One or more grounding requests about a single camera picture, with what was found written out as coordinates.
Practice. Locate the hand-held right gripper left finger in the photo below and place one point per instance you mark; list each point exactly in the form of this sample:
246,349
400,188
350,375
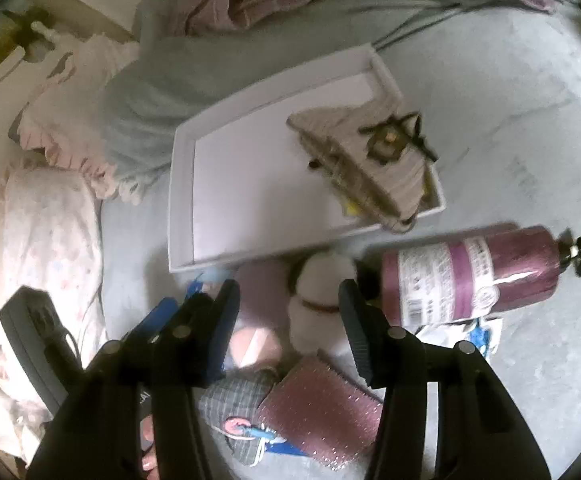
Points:
222,312

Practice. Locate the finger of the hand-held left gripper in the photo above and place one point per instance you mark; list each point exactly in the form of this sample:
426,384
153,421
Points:
158,317

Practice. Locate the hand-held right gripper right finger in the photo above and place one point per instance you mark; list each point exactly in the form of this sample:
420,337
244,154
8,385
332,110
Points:
361,332

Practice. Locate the blue printed packet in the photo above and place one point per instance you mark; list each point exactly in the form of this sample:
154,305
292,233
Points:
205,280
275,446

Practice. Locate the lilac soft pouch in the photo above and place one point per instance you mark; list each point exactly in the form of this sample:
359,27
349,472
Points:
265,292

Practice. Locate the white fluffy plush puff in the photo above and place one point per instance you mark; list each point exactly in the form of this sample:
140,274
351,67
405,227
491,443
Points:
320,285

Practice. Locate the pink glitter pouch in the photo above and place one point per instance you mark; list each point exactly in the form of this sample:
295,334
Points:
320,410

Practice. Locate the small white blue packet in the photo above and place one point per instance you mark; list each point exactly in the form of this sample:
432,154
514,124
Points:
463,335

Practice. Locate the white rectangular tray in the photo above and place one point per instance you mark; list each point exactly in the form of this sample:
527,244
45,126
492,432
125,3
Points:
250,195

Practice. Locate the person's left hand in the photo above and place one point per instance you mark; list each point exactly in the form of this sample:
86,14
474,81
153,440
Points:
149,440

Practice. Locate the white floral quilt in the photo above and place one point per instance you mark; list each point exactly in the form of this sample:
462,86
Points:
0,390

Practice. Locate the white floral pillow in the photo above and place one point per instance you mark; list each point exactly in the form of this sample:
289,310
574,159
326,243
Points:
50,240

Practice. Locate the purple pump bottle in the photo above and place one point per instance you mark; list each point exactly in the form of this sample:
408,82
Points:
470,275

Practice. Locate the grey green blanket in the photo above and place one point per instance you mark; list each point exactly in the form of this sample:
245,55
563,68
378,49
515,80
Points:
160,100

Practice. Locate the peach ruffled cloth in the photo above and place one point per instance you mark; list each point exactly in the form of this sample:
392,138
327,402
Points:
70,110

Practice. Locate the light grey fleece bed sheet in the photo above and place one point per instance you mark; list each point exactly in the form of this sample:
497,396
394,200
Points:
510,150

